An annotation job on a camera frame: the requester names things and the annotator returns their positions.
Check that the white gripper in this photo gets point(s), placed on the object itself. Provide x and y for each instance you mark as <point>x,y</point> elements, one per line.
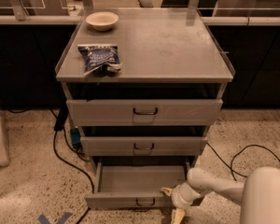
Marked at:
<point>179,197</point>

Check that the grey bottom drawer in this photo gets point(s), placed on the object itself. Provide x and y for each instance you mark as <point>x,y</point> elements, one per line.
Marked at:
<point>136,182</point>

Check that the grey drawer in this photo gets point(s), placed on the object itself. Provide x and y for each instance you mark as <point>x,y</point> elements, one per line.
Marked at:
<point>128,112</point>
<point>143,146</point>
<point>136,182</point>

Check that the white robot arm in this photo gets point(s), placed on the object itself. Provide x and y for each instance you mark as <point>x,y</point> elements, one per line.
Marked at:
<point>258,196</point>

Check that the grey top drawer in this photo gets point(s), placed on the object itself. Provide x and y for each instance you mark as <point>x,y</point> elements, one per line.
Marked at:
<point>128,112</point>

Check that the grey middle drawer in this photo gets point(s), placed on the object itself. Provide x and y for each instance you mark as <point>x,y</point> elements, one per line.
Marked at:
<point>143,146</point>

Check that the grey drawer cabinet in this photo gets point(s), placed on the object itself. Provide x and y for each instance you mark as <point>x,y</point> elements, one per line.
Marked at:
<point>165,54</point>

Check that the blue power adapter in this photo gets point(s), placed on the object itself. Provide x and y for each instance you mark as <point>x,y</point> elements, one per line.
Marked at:
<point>75,136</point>

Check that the blue chip bag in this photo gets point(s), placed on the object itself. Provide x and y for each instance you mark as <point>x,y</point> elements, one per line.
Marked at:
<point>100,58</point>

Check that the white bowl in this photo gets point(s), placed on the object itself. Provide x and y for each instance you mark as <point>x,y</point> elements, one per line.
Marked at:
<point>102,21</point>

